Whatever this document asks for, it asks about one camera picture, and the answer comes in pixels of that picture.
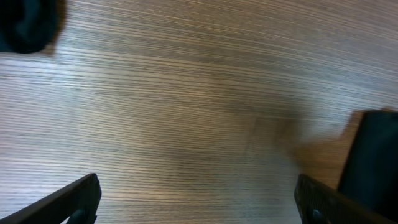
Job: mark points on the black t-shirt with logo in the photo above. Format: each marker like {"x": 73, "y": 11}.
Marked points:
{"x": 370, "y": 173}

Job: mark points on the black garment on pile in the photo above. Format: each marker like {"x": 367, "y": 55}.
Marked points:
{"x": 28, "y": 26}

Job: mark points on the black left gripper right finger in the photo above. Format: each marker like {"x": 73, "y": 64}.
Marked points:
{"x": 318, "y": 203}

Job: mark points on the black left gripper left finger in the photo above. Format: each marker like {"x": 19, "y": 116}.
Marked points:
{"x": 77, "y": 202}

